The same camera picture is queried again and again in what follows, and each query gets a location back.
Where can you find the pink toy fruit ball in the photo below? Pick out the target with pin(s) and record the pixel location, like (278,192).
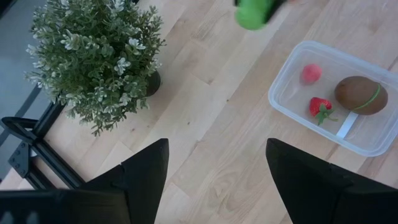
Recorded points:
(311,73)

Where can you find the artificial plant in black pot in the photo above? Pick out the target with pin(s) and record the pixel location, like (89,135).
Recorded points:
(93,62)

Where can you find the black metal table frame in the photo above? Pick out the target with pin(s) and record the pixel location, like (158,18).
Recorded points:
(40,155)

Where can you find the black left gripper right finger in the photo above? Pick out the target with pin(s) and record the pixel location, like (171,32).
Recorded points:
(304,180)

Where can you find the red toy strawberry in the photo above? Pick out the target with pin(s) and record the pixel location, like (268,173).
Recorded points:
(317,105)

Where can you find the green toy fruit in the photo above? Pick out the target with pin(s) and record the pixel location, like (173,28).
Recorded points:
(252,15)

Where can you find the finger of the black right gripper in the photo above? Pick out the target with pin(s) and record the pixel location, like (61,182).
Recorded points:
(277,6)

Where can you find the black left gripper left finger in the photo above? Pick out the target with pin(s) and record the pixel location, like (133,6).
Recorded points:
(146,180)

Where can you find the brown toy kiwi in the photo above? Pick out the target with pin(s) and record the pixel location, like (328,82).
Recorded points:
(357,95)

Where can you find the clear plastic tupperware container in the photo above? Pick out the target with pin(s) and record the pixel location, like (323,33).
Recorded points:
(295,102)

